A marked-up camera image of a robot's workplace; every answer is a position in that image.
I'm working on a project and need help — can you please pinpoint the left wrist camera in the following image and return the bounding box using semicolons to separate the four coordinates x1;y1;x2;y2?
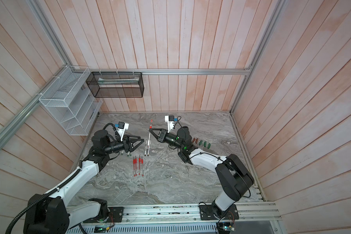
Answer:
115;122;129;141

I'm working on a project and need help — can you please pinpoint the black wire mesh basket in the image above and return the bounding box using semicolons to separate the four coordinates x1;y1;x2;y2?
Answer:
86;71;144;98

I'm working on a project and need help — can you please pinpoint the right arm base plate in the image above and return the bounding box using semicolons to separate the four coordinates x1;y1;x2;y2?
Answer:
199;203;239;220

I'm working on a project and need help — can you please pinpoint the black corrugated cable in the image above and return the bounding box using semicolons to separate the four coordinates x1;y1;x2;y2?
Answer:
5;122;118;234

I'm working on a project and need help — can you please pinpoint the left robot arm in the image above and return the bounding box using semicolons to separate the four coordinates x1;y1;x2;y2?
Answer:
22;129;144;234

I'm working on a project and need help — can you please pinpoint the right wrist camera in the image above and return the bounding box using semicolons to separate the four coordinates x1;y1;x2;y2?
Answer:
164;115;178;133

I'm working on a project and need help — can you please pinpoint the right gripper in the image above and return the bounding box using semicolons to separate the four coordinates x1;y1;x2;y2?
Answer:
151;130;186;153

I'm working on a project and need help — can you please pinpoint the aluminium front rail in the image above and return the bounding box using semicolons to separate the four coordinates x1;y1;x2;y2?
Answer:
82;202;282;227

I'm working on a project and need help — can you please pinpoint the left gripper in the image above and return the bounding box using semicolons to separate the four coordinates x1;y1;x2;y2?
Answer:
105;134;145;154

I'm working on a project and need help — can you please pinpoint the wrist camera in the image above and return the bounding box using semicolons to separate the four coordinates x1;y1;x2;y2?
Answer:
164;115;178;133
115;122;129;141

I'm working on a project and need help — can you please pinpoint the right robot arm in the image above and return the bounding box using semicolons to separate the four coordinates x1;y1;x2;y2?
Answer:
149;126;254;214

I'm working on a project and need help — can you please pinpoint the red gel pen long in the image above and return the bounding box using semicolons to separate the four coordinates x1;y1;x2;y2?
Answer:
140;157;144;176

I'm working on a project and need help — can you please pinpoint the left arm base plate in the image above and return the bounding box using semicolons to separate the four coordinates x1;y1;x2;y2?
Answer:
84;207;124;224

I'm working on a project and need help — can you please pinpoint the white wire mesh shelf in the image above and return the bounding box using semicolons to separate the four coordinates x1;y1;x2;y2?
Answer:
39;66;102;136

